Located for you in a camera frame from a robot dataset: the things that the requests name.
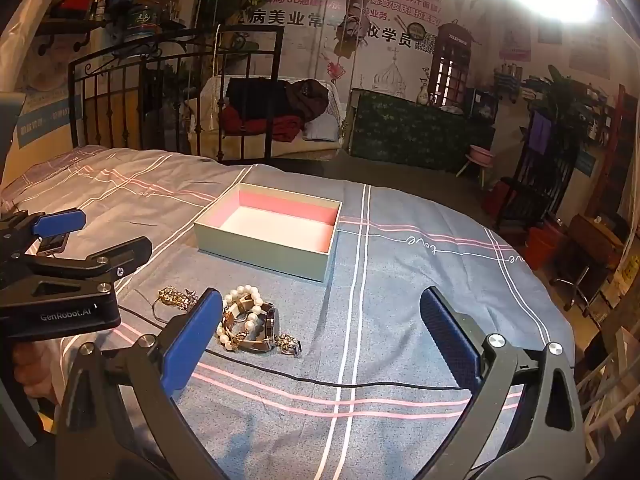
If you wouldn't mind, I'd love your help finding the red bag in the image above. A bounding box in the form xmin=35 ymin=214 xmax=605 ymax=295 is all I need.
xmin=482 ymin=180 xmax=511 ymax=218

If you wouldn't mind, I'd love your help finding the black iron bed frame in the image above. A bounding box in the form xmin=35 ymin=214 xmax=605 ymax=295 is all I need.
xmin=67 ymin=25 xmax=286 ymax=163

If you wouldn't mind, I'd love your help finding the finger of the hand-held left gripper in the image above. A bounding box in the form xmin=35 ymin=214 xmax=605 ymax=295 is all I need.
xmin=0 ymin=210 xmax=87 ymax=261
xmin=0 ymin=236 xmax=153 ymax=308

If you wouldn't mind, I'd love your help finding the grey plaid blanket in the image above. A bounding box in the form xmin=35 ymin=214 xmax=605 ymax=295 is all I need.
xmin=0 ymin=145 xmax=576 ymax=480

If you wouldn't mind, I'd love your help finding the black wall shelf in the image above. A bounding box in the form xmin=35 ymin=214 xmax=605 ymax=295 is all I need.
xmin=35 ymin=15 xmax=166 ymax=57

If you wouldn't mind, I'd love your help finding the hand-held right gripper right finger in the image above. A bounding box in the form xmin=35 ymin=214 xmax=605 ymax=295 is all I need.
xmin=419 ymin=286 xmax=588 ymax=480

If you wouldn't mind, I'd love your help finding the black garment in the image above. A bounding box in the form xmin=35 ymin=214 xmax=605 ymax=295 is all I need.
xmin=226 ymin=77 xmax=293 ymax=121

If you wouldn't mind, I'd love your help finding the person's left hand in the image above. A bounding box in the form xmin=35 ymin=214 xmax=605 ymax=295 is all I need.
xmin=10 ymin=344 xmax=65 ymax=406

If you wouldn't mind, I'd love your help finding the pink stool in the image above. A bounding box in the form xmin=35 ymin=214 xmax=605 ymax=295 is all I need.
xmin=456 ymin=145 xmax=496 ymax=188

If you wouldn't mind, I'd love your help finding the small grey rectangular device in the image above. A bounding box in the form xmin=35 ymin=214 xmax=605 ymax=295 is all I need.
xmin=37 ymin=233 xmax=69 ymax=256

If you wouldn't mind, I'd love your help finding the purple cloth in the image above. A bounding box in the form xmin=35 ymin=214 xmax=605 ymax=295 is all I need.
xmin=530 ymin=110 xmax=553 ymax=156

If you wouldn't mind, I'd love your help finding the black chair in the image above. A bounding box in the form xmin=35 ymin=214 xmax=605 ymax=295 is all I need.
xmin=497 ymin=135 xmax=576 ymax=233

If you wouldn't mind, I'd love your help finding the tall green plant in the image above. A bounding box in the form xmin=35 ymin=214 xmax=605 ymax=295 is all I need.
xmin=530 ymin=65 xmax=593 ymax=211

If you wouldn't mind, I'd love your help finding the small gold chain charm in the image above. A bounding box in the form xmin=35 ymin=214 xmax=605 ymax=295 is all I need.
xmin=272 ymin=332 xmax=302 ymax=358

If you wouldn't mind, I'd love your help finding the round green tin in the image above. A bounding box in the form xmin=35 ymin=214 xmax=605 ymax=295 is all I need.
xmin=125 ymin=5 xmax=161 ymax=36

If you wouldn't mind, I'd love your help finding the red garment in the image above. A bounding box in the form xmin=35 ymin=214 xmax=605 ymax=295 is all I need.
xmin=220 ymin=105 xmax=306 ymax=143

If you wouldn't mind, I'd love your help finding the black cable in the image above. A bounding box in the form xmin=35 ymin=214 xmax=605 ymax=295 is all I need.
xmin=115 ymin=305 xmax=473 ymax=392

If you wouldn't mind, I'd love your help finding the wrist watch with tan strap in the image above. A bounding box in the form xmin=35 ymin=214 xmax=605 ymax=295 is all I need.
xmin=222 ymin=300 xmax=281 ymax=354

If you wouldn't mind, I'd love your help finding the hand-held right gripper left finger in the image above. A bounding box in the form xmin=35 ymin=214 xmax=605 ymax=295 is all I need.
xmin=55 ymin=287 xmax=236 ymax=480

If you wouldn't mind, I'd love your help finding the white pearl bracelet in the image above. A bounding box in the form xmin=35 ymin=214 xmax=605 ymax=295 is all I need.
xmin=216 ymin=285 xmax=264 ymax=353

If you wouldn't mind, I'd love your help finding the pale green gift box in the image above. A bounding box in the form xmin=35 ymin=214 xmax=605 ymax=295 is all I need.
xmin=193 ymin=182 xmax=343 ymax=283

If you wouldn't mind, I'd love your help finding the gold necklace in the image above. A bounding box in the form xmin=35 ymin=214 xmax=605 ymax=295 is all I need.
xmin=157 ymin=286 xmax=201 ymax=312

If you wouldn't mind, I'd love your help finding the dark brown garment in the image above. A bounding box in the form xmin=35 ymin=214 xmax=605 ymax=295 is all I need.
xmin=285 ymin=79 xmax=331 ymax=121

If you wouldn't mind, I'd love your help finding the pile of clothes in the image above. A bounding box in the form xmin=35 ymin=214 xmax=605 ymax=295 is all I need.
xmin=200 ymin=75 xmax=346 ymax=161

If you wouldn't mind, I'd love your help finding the wall poster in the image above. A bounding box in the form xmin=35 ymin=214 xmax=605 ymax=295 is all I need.
xmin=225 ymin=0 xmax=501 ymax=111

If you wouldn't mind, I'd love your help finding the red bucket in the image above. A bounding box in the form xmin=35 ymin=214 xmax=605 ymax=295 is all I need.
xmin=524 ymin=227 xmax=561 ymax=271

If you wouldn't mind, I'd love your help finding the green patterned cabinet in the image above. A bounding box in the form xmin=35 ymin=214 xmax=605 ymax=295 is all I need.
xmin=348 ymin=87 xmax=496 ymax=171

